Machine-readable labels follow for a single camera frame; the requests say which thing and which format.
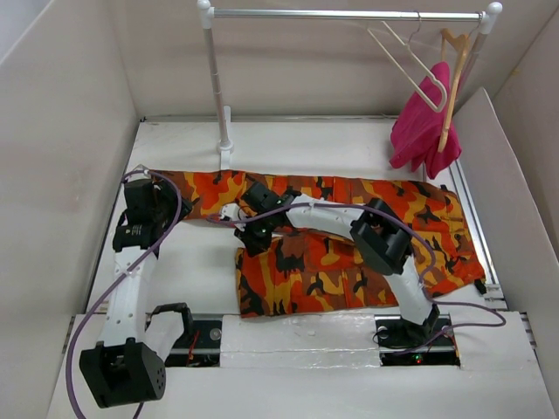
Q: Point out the white metal clothes rack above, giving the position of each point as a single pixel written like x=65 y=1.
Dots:
x=207 y=13

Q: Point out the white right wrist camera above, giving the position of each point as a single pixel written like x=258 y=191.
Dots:
x=230 y=213

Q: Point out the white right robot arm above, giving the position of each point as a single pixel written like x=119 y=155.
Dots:
x=382 y=239

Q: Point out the pink garment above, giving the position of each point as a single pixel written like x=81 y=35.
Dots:
x=415 y=137

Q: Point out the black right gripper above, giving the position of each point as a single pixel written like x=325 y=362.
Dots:
x=254 y=245

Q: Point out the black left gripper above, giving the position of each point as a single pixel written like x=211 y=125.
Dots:
x=165 y=193

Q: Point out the orange camouflage trousers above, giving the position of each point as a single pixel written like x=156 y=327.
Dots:
x=307 y=272

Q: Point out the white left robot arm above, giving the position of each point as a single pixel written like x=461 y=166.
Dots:
x=127 y=363

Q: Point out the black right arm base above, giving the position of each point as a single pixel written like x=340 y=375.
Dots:
x=398 y=349

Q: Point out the wooden hanger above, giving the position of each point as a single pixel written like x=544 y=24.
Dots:
x=460 y=44

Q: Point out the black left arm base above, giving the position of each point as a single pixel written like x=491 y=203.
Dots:
x=184 y=339

